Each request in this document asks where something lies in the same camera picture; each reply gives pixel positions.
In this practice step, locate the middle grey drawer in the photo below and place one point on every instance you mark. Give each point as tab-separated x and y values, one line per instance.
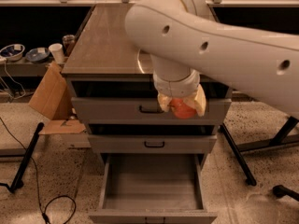
142	144

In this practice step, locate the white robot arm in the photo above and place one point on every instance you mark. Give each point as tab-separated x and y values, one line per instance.
182	38

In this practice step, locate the bottom grey drawer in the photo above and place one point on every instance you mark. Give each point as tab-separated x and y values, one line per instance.
152	189

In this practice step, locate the brown cardboard box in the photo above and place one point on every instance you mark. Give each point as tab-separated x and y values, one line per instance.
53	101

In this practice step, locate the black stand leg right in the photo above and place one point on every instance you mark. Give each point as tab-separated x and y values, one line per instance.
250	180

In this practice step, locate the black caster foot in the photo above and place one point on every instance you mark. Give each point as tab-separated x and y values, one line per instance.
281	191

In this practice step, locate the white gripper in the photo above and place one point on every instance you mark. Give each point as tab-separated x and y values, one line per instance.
176	88

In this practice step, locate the glass jar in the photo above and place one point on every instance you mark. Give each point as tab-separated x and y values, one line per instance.
69	42

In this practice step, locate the black stand leg left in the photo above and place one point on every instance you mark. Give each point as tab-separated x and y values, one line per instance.
26	154

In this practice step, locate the blue bowl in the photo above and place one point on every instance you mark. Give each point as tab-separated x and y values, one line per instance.
38	55

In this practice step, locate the grey drawer cabinet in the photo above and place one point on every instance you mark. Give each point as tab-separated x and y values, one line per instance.
105	64

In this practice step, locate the white paper cup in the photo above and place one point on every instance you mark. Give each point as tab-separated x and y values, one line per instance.
57	52

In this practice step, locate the white bowl with items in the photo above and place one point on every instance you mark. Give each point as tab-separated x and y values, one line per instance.
12	52

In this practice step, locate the black stand leg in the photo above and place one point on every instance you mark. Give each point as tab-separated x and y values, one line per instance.
250	180
26	154

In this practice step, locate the red apple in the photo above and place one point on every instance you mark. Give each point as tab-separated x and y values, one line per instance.
181	110

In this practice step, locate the grey drawer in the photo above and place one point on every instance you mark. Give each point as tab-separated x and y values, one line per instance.
142	111
152	189
142	144

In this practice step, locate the top grey drawer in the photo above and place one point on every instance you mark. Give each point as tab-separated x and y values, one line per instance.
142	111

